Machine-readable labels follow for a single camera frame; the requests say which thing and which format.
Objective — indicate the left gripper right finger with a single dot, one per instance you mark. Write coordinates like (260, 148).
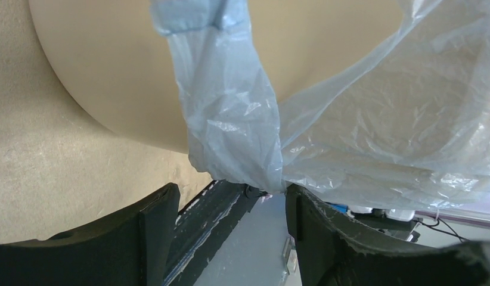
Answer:
(334, 249)

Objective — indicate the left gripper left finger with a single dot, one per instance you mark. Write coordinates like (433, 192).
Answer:
(126, 247)

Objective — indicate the blue plastic trash bag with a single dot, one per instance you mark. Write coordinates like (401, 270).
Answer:
(406, 127)

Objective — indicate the beige paper trash bin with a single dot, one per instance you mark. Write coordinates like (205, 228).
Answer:
(119, 70)

